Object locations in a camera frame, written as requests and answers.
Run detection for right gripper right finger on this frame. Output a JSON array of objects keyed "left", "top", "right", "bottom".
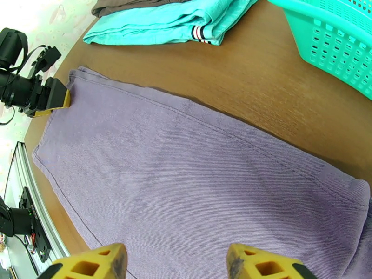
[{"left": 226, "top": 244, "right": 319, "bottom": 279}]

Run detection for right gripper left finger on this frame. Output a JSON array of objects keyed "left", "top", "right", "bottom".
[{"left": 36, "top": 243, "right": 128, "bottom": 279}]

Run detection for purple trousers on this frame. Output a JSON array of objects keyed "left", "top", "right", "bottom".
[{"left": 32, "top": 65, "right": 372, "bottom": 279}]

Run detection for teal plastic basket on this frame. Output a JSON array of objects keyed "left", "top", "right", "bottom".
[{"left": 261, "top": 0, "right": 372, "bottom": 101}]

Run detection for folded teal trousers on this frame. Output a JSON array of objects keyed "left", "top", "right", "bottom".
[{"left": 82, "top": 0, "right": 261, "bottom": 46}]

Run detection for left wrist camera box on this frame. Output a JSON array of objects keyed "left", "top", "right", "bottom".
[{"left": 30, "top": 46, "right": 62, "bottom": 74}]

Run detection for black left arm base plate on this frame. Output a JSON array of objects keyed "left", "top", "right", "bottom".
[{"left": 19, "top": 186, "right": 52, "bottom": 263}]

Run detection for aluminium frame rail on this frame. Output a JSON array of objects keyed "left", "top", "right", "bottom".
[{"left": 11, "top": 141, "right": 72, "bottom": 279}]

